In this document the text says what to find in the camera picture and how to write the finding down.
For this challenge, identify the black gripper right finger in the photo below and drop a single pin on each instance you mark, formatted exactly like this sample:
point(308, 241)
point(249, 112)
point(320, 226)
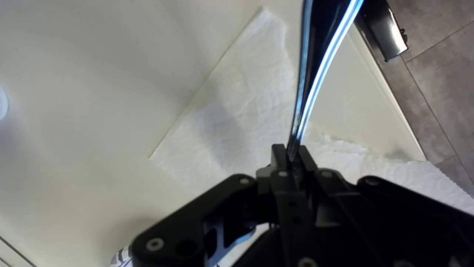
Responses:
point(394, 227)

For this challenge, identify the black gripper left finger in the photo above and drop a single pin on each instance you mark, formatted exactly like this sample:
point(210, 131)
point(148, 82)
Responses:
point(222, 223)

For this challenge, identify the metal spoon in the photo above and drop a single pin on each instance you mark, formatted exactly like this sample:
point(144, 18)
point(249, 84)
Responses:
point(320, 45)

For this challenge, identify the black stand base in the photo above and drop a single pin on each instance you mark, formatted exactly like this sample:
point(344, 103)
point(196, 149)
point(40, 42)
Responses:
point(385, 30)

